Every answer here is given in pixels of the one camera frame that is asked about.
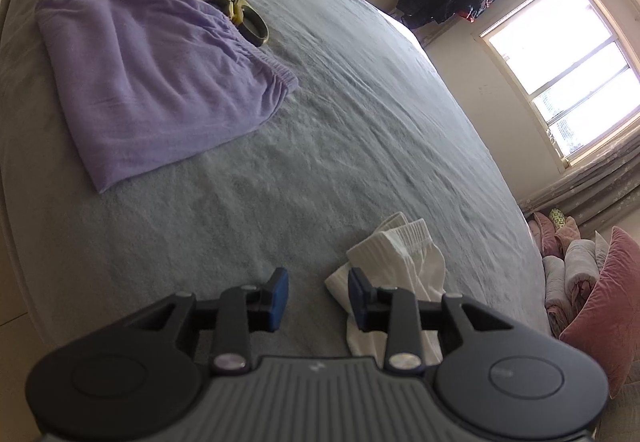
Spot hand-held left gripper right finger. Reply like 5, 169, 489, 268
347, 268, 518, 371

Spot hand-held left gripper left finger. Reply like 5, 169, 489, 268
117, 267, 291, 375

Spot white knit garment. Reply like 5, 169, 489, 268
324, 212, 447, 358

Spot small pink cushion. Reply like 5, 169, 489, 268
527, 212, 581, 257

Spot folded grey pink quilt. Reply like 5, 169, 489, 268
542, 239, 601, 338

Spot pink velvet pillow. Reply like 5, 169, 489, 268
559, 226, 640, 398

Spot grey star curtain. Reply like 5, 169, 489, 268
517, 122, 640, 233

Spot purple garment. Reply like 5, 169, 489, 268
35, 0, 300, 194

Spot yellow scissors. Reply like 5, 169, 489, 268
200, 0, 271, 47

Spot window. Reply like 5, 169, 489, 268
472, 0, 640, 167

